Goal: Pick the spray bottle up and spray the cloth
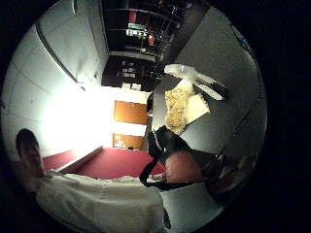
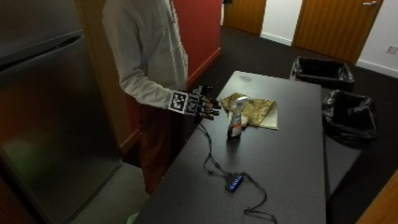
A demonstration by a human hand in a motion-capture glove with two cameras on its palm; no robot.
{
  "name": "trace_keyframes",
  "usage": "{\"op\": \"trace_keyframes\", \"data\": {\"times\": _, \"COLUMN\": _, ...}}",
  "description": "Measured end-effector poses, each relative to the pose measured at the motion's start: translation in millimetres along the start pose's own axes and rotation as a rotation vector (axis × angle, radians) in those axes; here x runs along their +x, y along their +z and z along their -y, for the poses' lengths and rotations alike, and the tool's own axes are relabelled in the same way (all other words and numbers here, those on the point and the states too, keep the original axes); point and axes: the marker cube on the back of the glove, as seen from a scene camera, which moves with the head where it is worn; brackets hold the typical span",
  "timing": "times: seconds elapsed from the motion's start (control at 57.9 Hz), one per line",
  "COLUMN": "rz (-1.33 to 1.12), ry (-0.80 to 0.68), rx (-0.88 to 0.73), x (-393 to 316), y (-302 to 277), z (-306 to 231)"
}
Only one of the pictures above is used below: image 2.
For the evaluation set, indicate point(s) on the stainless steel refrigerator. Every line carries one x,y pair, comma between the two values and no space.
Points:
45,109

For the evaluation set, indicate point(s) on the white cube of black markers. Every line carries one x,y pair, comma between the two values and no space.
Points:
183,102

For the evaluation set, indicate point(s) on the black hub with blue lights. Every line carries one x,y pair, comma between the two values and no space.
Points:
235,182

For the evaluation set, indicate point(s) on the person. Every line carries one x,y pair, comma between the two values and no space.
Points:
145,62

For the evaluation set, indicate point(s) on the black lined waste bin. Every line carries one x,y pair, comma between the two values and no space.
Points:
349,118
322,72

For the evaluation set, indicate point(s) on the white wall socket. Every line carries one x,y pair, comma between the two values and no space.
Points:
392,49

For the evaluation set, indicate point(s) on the yellow patterned cloth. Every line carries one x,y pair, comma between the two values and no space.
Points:
254,109

